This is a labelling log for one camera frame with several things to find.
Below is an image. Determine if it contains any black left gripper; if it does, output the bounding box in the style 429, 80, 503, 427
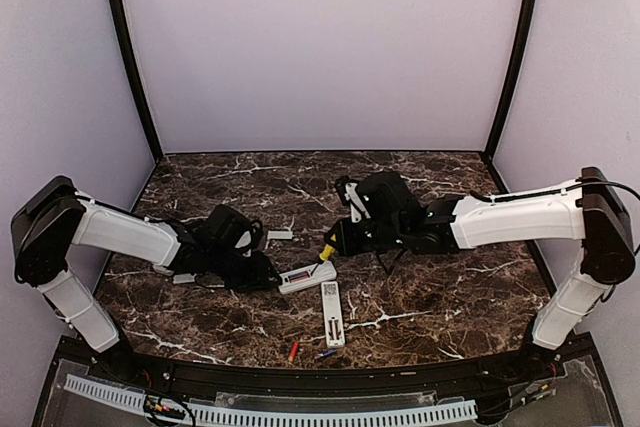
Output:
206, 243, 282, 293

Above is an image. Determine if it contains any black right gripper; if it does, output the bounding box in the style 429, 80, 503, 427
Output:
325, 217, 407, 257

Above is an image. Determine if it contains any yellow handled screwdriver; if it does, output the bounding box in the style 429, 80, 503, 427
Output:
310, 244, 336, 275

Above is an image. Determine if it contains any white remote with barcode label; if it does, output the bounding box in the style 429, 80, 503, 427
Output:
278, 261, 337, 295

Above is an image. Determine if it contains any grey battery cover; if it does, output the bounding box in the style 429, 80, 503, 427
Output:
267, 230, 294, 240

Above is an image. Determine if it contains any red blue battery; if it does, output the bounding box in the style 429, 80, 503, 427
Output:
288, 341, 300, 362

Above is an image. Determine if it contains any white button remote control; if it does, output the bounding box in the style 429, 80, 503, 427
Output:
320, 281, 346, 348

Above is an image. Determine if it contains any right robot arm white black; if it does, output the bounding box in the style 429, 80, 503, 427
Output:
319, 167, 637, 381

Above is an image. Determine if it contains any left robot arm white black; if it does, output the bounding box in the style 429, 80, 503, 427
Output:
10, 176, 281, 383

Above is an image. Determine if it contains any plain white slim remote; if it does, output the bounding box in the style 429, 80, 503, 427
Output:
152, 265, 174, 276

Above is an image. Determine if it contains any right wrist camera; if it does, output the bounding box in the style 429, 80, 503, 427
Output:
334, 176, 371, 223

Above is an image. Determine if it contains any white slotted cable duct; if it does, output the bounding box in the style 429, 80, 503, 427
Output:
63, 374, 478, 426

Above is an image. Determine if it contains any right black frame post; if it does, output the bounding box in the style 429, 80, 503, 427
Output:
482, 0, 536, 164

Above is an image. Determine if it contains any black frame post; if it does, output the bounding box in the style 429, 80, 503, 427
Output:
99, 0, 164, 163
482, 0, 536, 164

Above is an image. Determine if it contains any left black frame post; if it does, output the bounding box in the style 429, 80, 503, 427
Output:
99, 0, 164, 163

